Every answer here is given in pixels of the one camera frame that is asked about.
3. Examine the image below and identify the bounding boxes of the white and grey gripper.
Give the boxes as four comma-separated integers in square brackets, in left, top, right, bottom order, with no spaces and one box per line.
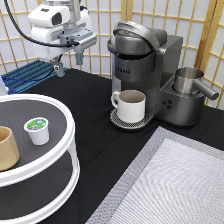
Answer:
[28,3,97,77]

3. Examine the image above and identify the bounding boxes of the white coffee pod green lid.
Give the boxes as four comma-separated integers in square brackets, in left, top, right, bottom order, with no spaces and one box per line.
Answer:
[24,117,49,146]

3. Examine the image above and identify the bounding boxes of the grey pod coffee machine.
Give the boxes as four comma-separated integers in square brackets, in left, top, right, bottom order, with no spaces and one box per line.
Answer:
[107,21,219,130]

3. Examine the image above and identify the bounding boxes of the blue ribbed metal block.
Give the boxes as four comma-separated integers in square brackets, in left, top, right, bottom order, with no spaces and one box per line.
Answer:
[2,60,58,94]

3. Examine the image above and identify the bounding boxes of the white ceramic mug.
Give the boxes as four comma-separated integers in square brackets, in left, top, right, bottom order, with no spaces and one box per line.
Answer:
[111,90,146,123]

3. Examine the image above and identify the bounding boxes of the black tablecloth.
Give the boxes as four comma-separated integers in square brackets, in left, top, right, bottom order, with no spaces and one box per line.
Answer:
[23,68,224,224]

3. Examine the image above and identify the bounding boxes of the light wooden cup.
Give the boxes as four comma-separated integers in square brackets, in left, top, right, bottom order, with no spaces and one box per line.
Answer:
[0,126,19,171]

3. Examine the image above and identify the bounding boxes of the white two-tier round shelf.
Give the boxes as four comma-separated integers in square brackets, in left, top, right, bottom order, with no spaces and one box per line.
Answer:
[0,94,80,224]

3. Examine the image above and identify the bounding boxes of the wooden shoji folding screen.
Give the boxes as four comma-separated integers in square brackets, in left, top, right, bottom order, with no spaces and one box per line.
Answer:
[0,0,224,110]

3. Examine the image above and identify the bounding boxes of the grey woven placemat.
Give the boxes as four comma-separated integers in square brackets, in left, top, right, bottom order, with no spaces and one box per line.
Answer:
[85,127,224,224]

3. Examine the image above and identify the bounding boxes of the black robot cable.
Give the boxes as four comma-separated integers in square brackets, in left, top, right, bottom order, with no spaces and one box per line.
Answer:
[3,0,81,48]

